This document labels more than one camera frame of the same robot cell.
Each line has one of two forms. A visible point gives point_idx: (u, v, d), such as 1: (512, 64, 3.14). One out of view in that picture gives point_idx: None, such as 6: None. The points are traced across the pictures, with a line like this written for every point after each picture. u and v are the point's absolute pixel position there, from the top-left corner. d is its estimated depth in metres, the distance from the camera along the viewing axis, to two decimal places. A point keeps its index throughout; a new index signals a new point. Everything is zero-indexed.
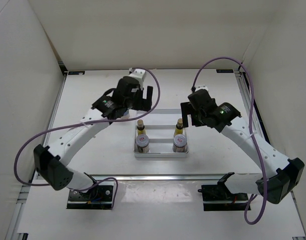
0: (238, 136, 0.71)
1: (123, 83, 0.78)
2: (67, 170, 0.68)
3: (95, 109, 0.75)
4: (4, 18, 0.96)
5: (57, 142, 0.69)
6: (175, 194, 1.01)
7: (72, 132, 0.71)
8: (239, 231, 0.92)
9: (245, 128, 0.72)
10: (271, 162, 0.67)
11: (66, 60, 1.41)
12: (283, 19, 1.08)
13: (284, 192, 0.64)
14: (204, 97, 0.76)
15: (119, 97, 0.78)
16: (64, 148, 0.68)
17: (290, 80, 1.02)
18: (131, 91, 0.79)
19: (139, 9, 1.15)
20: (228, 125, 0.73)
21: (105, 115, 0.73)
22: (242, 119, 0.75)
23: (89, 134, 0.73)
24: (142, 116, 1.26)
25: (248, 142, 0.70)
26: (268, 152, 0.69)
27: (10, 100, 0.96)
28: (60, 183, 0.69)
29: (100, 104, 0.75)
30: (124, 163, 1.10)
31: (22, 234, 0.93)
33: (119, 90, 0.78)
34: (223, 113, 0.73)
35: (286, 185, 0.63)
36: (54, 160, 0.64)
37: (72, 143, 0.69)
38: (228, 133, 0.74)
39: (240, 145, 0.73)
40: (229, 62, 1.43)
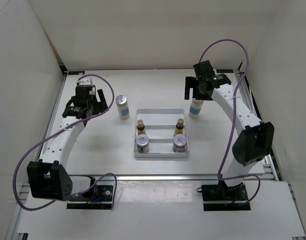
0: (223, 98, 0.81)
1: (80, 89, 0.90)
2: (68, 175, 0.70)
3: (67, 117, 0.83)
4: (4, 18, 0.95)
5: (48, 152, 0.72)
6: (175, 194, 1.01)
7: (58, 140, 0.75)
8: (239, 231, 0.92)
9: (231, 92, 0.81)
10: (243, 120, 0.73)
11: (65, 60, 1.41)
12: (284, 20, 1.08)
13: (252, 149, 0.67)
14: (205, 66, 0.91)
15: (81, 102, 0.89)
16: (57, 153, 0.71)
17: (290, 81, 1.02)
18: (89, 94, 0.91)
19: (139, 10, 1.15)
20: (217, 89, 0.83)
21: (79, 116, 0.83)
22: (231, 86, 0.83)
23: (72, 137, 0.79)
24: (143, 117, 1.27)
25: (229, 103, 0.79)
26: (244, 112, 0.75)
27: (10, 100, 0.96)
28: (65, 191, 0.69)
29: (69, 112, 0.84)
30: (123, 163, 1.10)
31: (22, 234, 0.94)
33: (80, 95, 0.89)
34: (215, 79, 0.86)
35: (252, 139, 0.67)
36: (54, 165, 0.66)
37: (63, 147, 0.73)
38: (216, 96, 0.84)
39: (225, 107, 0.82)
40: (230, 62, 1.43)
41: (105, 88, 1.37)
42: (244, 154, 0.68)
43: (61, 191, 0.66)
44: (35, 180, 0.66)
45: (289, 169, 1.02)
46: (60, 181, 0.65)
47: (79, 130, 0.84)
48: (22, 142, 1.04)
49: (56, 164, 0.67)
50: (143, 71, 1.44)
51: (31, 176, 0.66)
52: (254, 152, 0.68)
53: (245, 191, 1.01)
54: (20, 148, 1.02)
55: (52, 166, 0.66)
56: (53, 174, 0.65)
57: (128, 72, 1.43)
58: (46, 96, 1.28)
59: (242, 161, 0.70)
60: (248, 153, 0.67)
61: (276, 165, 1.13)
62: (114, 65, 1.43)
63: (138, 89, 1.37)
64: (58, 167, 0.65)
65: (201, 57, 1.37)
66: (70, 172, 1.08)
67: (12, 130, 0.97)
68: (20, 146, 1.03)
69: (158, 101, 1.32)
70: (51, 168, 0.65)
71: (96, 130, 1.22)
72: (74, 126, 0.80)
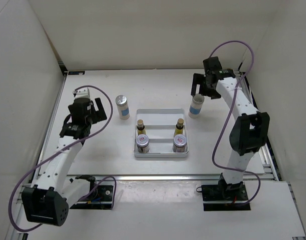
0: (225, 89, 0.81)
1: (77, 106, 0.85)
2: (63, 199, 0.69)
3: (63, 137, 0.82)
4: (4, 18, 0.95)
5: (43, 177, 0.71)
6: (175, 194, 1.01)
7: (54, 163, 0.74)
8: (239, 231, 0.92)
9: (233, 84, 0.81)
10: (241, 109, 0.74)
11: (66, 60, 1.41)
12: (283, 19, 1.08)
13: (247, 137, 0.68)
14: (213, 61, 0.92)
15: (79, 118, 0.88)
16: (53, 179, 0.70)
17: (290, 80, 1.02)
18: (87, 109, 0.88)
19: (139, 9, 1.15)
20: (221, 80, 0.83)
21: (76, 136, 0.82)
22: (234, 79, 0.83)
23: (69, 159, 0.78)
24: (143, 117, 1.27)
25: (230, 93, 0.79)
26: (243, 102, 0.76)
27: (10, 99, 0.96)
28: (60, 216, 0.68)
29: (67, 130, 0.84)
30: (123, 163, 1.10)
31: (22, 234, 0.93)
33: (77, 112, 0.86)
34: (220, 72, 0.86)
35: (248, 127, 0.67)
36: (49, 192, 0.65)
37: (59, 171, 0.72)
38: (220, 87, 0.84)
39: (226, 99, 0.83)
40: (230, 62, 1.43)
41: (106, 88, 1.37)
42: (239, 141, 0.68)
43: (56, 217, 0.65)
44: (30, 205, 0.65)
45: (289, 169, 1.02)
46: (54, 208, 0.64)
47: (76, 150, 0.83)
48: (22, 142, 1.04)
49: (51, 191, 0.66)
50: (143, 71, 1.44)
51: (25, 202, 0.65)
52: (250, 141, 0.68)
53: (245, 191, 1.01)
54: (20, 148, 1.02)
55: (47, 192, 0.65)
56: (47, 202, 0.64)
57: (129, 72, 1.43)
58: (46, 96, 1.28)
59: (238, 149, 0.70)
60: (243, 141, 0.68)
61: (276, 165, 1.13)
62: (114, 65, 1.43)
63: (139, 89, 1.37)
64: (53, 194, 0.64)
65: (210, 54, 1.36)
66: (70, 172, 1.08)
67: (12, 130, 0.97)
68: (20, 146, 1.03)
69: (158, 101, 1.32)
70: (46, 195, 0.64)
71: (96, 130, 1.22)
72: (71, 146, 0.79)
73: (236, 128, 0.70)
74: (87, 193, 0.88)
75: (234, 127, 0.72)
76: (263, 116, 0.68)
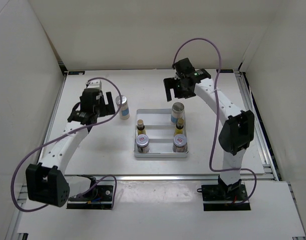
0: (205, 92, 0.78)
1: (86, 95, 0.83)
2: (65, 181, 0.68)
3: (71, 122, 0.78)
4: (4, 18, 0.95)
5: (48, 156, 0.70)
6: (175, 194, 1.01)
7: (59, 144, 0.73)
8: (238, 231, 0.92)
9: (212, 86, 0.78)
10: (227, 111, 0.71)
11: (65, 60, 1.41)
12: (283, 20, 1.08)
13: (237, 139, 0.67)
14: (184, 62, 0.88)
15: (88, 106, 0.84)
16: (57, 158, 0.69)
17: (290, 81, 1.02)
18: (96, 99, 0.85)
19: (139, 10, 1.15)
20: (198, 83, 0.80)
21: (84, 122, 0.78)
22: (211, 80, 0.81)
23: (74, 143, 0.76)
24: (143, 118, 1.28)
25: (211, 96, 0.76)
26: (226, 104, 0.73)
27: (10, 100, 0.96)
28: (61, 197, 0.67)
29: (74, 117, 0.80)
30: (125, 163, 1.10)
31: (22, 234, 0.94)
33: (86, 101, 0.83)
34: (195, 74, 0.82)
35: (235, 129, 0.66)
36: (52, 170, 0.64)
37: (64, 152, 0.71)
38: (198, 90, 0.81)
39: (208, 102, 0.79)
40: (230, 62, 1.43)
41: (105, 89, 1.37)
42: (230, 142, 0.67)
43: (57, 197, 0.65)
44: (32, 183, 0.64)
45: (289, 169, 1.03)
46: (56, 187, 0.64)
47: (83, 136, 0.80)
48: (22, 142, 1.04)
49: (54, 170, 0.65)
50: (143, 71, 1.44)
51: (28, 180, 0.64)
52: (240, 139, 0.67)
53: (245, 191, 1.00)
54: (20, 148, 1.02)
55: (50, 171, 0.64)
56: (50, 181, 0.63)
57: (129, 72, 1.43)
58: (46, 96, 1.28)
59: (230, 150, 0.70)
60: (234, 141, 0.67)
61: (276, 165, 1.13)
62: (114, 65, 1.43)
63: (139, 89, 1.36)
64: (55, 173, 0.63)
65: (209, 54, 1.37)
66: (71, 171, 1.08)
67: (12, 130, 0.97)
68: (20, 146, 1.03)
69: (158, 101, 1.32)
70: (49, 174, 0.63)
71: (100, 130, 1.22)
72: (77, 132, 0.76)
73: (225, 130, 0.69)
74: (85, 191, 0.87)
75: (223, 131, 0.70)
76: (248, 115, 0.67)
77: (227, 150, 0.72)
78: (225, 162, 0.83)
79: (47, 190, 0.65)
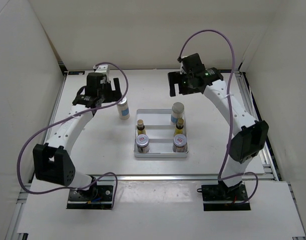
0: (216, 96, 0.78)
1: (91, 79, 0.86)
2: (71, 162, 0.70)
3: (76, 105, 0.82)
4: (4, 18, 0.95)
5: (54, 137, 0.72)
6: (175, 194, 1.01)
7: (65, 126, 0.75)
8: (238, 231, 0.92)
9: (224, 90, 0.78)
10: (239, 120, 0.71)
11: (65, 61, 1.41)
12: (283, 20, 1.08)
13: (247, 149, 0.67)
14: (195, 58, 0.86)
15: (92, 91, 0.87)
16: (63, 139, 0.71)
17: (290, 81, 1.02)
18: (100, 83, 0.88)
19: (139, 10, 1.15)
20: (209, 86, 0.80)
21: (89, 105, 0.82)
22: (223, 82, 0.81)
23: (79, 125, 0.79)
24: (143, 118, 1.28)
25: (223, 101, 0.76)
26: (239, 112, 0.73)
27: (10, 100, 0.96)
28: (67, 177, 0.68)
29: (80, 100, 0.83)
30: (125, 163, 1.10)
31: (22, 234, 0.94)
33: (91, 85, 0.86)
34: (207, 74, 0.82)
35: (248, 140, 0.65)
36: (59, 150, 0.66)
37: (69, 133, 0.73)
38: (209, 92, 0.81)
39: (218, 106, 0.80)
40: (230, 62, 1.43)
41: None
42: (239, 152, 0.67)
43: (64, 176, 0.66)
44: (39, 162, 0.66)
45: (289, 169, 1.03)
46: (63, 166, 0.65)
47: (87, 119, 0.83)
48: (22, 142, 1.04)
49: (60, 150, 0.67)
50: (143, 71, 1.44)
51: (35, 159, 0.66)
52: (249, 150, 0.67)
53: (245, 191, 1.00)
54: (20, 148, 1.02)
55: (57, 150, 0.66)
56: (57, 160, 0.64)
57: (129, 72, 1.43)
58: (46, 96, 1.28)
59: (237, 157, 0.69)
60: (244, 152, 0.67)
61: (276, 165, 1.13)
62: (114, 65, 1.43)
63: (139, 89, 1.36)
64: (62, 152, 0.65)
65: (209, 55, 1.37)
66: None
67: (12, 130, 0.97)
68: (21, 146, 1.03)
69: (158, 101, 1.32)
70: (56, 153, 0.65)
71: (101, 130, 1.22)
72: (82, 114, 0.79)
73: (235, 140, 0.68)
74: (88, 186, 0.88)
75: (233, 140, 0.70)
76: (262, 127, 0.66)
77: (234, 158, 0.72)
78: (229, 168, 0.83)
79: (54, 170, 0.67)
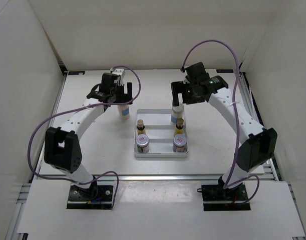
0: (222, 103, 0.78)
1: (106, 77, 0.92)
2: (79, 149, 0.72)
3: (90, 98, 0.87)
4: (4, 18, 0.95)
5: (67, 123, 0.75)
6: (175, 194, 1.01)
7: (78, 114, 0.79)
8: (238, 232, 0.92)
9: (229, 97, 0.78)
10: (246, 128, 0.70)
11: (65, 61, 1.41)
12: (284, 20, 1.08)
13: (254, 157, 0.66)
14: (199, 67, 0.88)
15: (106, 88, 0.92)
16: (75, 125, 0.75)
17: (290, 81, 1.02)
18: (114, 82, 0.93)
19: (139, 10, 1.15)
20: (214, 93, 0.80)
21: (101, 100, 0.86)
22: (229, 90, 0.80)
23: (90, 117, 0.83)
24: (143, 117, 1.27)
25: (229, 109, 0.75)
26: (246, 120, 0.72)
27: (10, 100, 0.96)
28: (73, 164, 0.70)
29: (93, 95, 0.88)
30: (125, 163, 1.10)
31: (22, 234, 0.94)
33: (105, 83, 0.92)
34: (211, 83, 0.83)
35: (256, 149, 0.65)
36: (70, 134, 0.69)
37: (81, 121, 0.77)
38: (214, 100, 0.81)
39: (224, 113, 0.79)
40: (230, 62, 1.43)
41: None
42: (247, 161, 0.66)
43: (70, 161, 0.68)
44: (50, 144, 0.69)
45: (290, 169, 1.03)
46: (71, 151, 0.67)
47: (98, 113, 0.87)
48: (22, 142, 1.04)
49: (71, 134, 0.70)
50: (143, 71, 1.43)
51: (47, 140, 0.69)
52: (257, 158, 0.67)
53: (245, 191, 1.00)
54: (20, 148, 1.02)
55: (68, 134, 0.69)
56: (67, 142, 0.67)
57: (129, 72, 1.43)
58: (46, 96, 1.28)
59: (244, 166, 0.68)
60: (252, 160, 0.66)
61: (276, 165, 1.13)
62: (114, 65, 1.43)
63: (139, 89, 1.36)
64: (72, 136, 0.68)
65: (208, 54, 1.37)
66: None
67: (12, 130, 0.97)
68: (21, 146, 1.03)
69: (159, 101, 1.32)
70: (67, 136, 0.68)
71: (101, 130, 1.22)
72: (95, 107, 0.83)
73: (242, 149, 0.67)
74: (90, 181, 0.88)
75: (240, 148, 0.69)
76: (271, 135, 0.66)
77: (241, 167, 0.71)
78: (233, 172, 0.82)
79: (61, 154, 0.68)
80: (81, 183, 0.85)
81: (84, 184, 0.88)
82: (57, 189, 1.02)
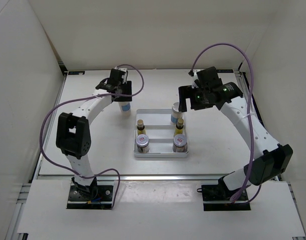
0: (235, 115, 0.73)
1: (115, 71, 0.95)
2: (89, 134, 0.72)
3: (99, 89, 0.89)
4: (4, 18, 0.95)
5: (77, 109, 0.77)
6: (175, 194, 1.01)
7: (88, 102, 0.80)
8: (238, 231, 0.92)
9: (244, 108, 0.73)
10: (261, 143, 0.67)
11: (65, 61, 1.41)
12: (283, 20, 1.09)
13: (266, 173, 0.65)
14: (210, 72, 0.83)
15: (113, 82, 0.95)
16: (85, 112, 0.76)
17: (290, 80, 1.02)
18: (121, 77, 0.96)
19: (139, 10, 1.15)
20: (228, 103, 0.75)
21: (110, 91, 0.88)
22: (243, 99, 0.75)
23: (100, 106, 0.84)
24: (143, 117, 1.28)
25: (243, 121, 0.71)
26: (260, 134, 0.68)
27: (10, 99, 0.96)
28: (84, 148, 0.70)
29: (102, 86, 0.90)
30: (125, 163, 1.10)
31: (22, 234, 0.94)
33: (113, 76, 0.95)
34: (225, 90, 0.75)
35: (269, 166, 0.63)
36: (81, 119, 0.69)
37: (91, 108, 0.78)
38: (226, 109, 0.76)
39: (236, 124, 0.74)
40: (230, 63, 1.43)
41: None
42: (259, 176, 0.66)
43: (81, 146, 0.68)
44: (62, 128, 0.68)
45: (290, 169, 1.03)
46: (82, 136, 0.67)
47: (107, 102, 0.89)
48: (22, 142, 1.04)
49: (82, 119, 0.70)
50: (143, 71, 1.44)
51: (59, 125, 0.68)
52: (269, 174, 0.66)
53: (245, 191, 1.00)
54: (20, 148, 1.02)
55: (79, 119, 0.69)
56: (79, 127, 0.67)
57: (129, 72, 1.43)
58: (46, 96, 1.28)
59: (254, 180, 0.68)
60: (263, 176, 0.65)
61: None
62: (114, 64, 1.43)
63: (139, 89, 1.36)
64: (84, 121, 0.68)
65: (208, 54, 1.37)
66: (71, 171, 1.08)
67: (12, 130, 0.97)
68: (20, 146, 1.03)
69: (159, 101, 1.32)
70: (78, 121, 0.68)
71: (100, 130, 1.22)
72: (104, 97, 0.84)
73: (255, 164, 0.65)
74: (92, 176, 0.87)
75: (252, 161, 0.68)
76: (286, 152, 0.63)
77: (251, 180, 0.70)
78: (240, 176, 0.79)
79: (73, 139, 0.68)
80: (84, 176, 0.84)
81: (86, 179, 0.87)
82: (57, 189, 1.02)
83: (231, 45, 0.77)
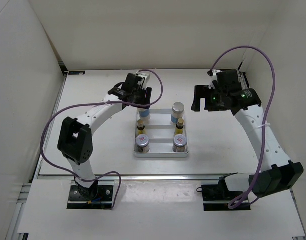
0: (250, 123, 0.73)
1: (131, 77, 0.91)
2: (90, 142, 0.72)
3: (111, 95, 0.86)
4: (4, 18, 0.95)
5: (83, 116, 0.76)
6: (175, 194, 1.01)
7: (96, 109, 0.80)
8: (238, 231, 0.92)
9: (259, 118, 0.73)
10: (271, 157, 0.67)
11: (65, 60, 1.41)
12: (283, 20, 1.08)
13: (271, 188, 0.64)
14: (230, 75, 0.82)
15: (128, 88, 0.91)
16: (90, 120, 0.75)
17: (290, 80, 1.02)
18: (137, 84, 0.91)
19: (139, 10, 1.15)
20: (244, 110, 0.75)
21: (121, 98, 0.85)
22: (260, 108, 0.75)
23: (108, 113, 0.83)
24: None
25: (256, 131, 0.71)
26: (272, 147, 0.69)
27: (10, 99, 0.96)
28: (83, 156, 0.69)
29: (115, 91, 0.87)
30: (125, 164, 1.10)
31: (22, 234, 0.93)
33: (128, 82, 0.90)
34: (243, 96, 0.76)
35: (276, 181, 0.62)
36: (84, 127, 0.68)
37: (97, 116, 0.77)
38: (241, 116, 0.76)
39: (248, 133, 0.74)
40: (230, 62, 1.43)
41: (105, 89, 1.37)
42: (263, 190, 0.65)
43: (79, 153, 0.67)
44: (63, 132, 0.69)
45: None
46: (82, 143, 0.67)
47: (117, 110, 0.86)
48: (22, 142, 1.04)
49: (85, 127, 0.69)
50: None
51: (62, 128, 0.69)
52: (274, 189, 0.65)
53: None
54: (20, 148, 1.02)
55: (82, 127, 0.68)
56: (80, 135, 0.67)
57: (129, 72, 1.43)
58: (46, 96, 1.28)
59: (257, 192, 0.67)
60: (268, 190, 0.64)
61: None
62: (114, 65, 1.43)
63: None
64: (85, 130, 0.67)
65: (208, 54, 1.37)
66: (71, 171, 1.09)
67: (12, 130, 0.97)
68: (20, 146, 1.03)
69: (159, 101, 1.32)
70: (81, 129, 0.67)
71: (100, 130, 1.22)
72: (113, 104, 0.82)
73: (261, 177, 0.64)
74: (92, 180, 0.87)
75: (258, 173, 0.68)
76: (295, 170, 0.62)
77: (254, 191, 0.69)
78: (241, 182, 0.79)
79: (73, 144, 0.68)
80: (83, 180, 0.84)
81: (87, 182, 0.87)
82: (58, 189, 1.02)
83: (258, 49, 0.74)
